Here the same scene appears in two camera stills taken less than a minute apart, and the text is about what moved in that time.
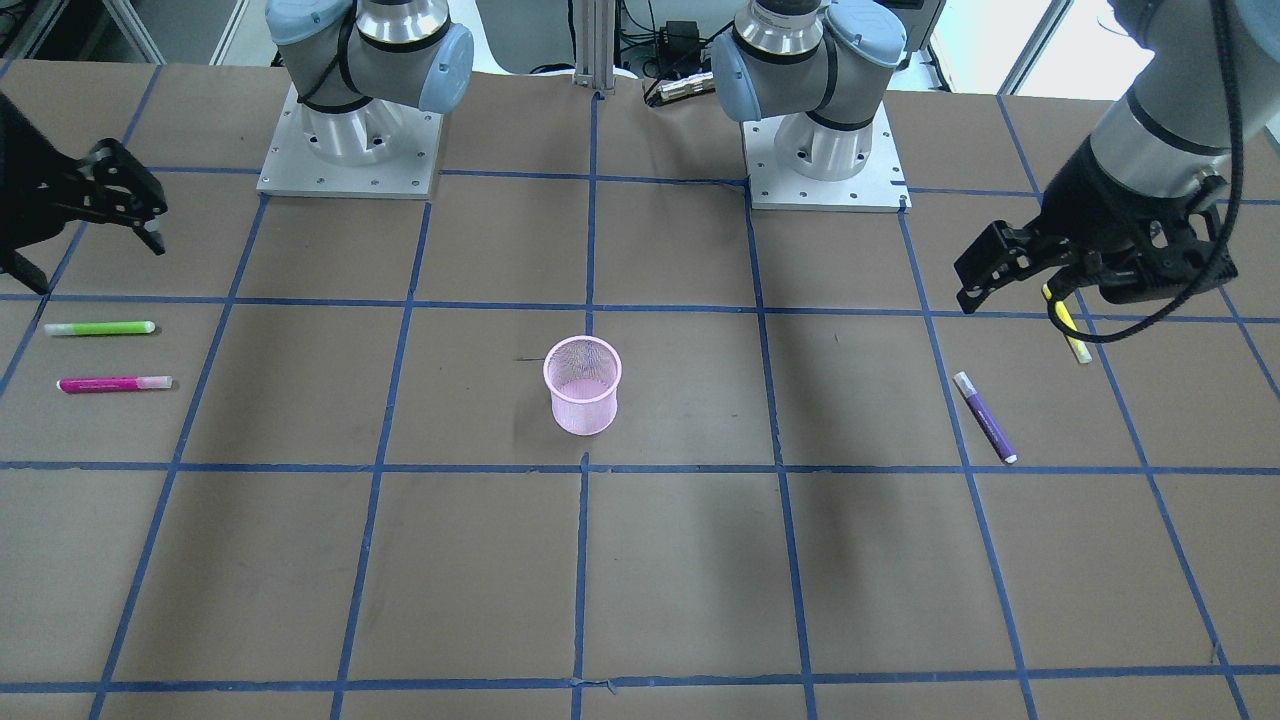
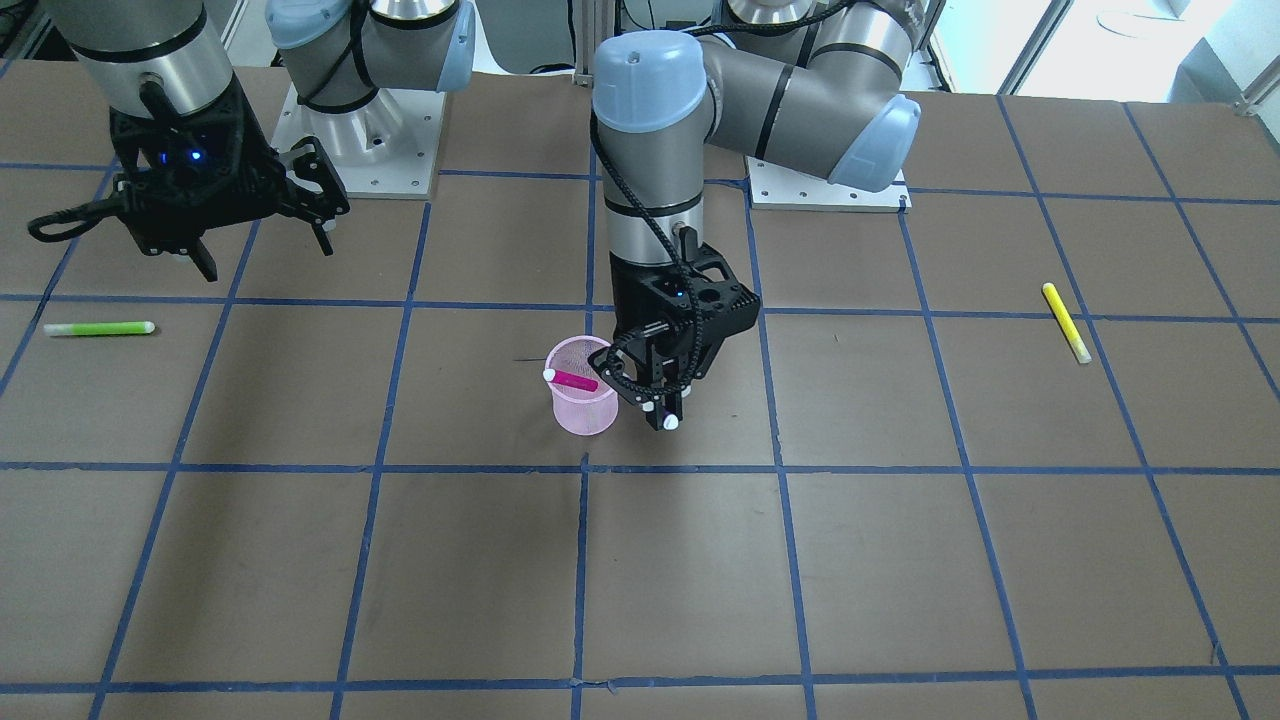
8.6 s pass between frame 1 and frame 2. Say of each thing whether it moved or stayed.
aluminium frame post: stayed
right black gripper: moved
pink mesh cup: stayed
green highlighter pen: stayed
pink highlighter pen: moved
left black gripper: moved
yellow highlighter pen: stayed
